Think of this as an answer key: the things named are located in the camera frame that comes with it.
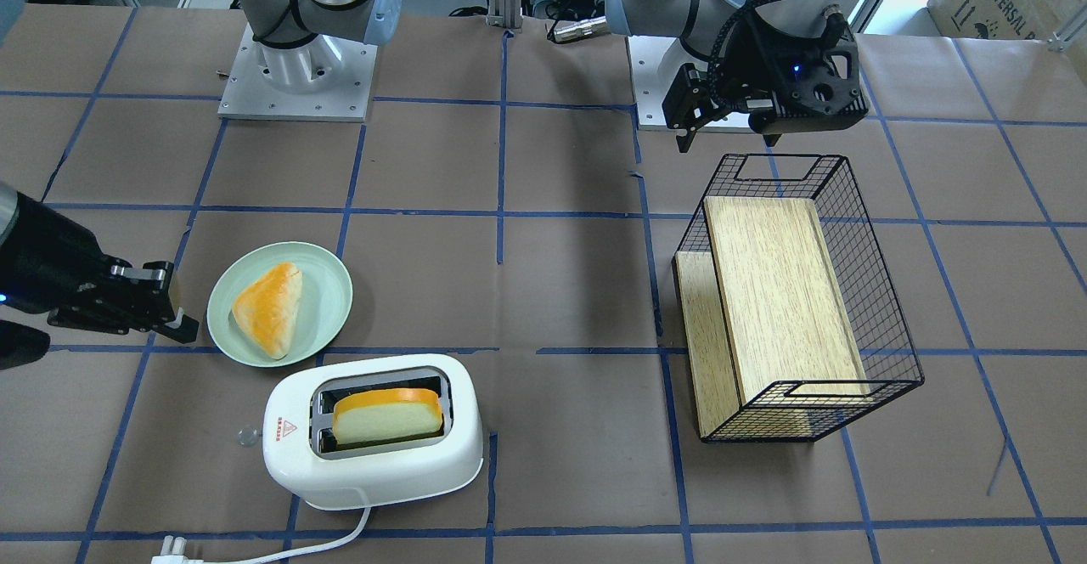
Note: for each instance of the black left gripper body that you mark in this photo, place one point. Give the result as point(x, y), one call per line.
point(758, 61)

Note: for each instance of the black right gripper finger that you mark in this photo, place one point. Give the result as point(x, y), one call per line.
point(183, 329)

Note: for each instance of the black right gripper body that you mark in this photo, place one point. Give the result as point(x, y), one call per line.
point(53, 268)

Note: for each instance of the white two-slot toaster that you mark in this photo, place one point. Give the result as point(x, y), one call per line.
point(303, 456)

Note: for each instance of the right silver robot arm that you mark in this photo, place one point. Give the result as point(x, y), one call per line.
point(289, 24)

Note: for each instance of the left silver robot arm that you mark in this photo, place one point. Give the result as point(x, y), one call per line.
point(703, 26)

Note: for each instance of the bread slice in toaster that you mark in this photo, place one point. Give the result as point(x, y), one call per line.
point(376, 416)

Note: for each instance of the triangular orange bread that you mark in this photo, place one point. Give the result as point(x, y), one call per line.
point(267, 310)

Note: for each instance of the light green plate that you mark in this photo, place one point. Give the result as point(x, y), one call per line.
point(325, 303)

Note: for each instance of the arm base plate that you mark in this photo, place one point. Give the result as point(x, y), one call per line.
point(654, 63)
point(328, 79)

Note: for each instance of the black wire basket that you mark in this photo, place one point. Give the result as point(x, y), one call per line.
point(873, 308)

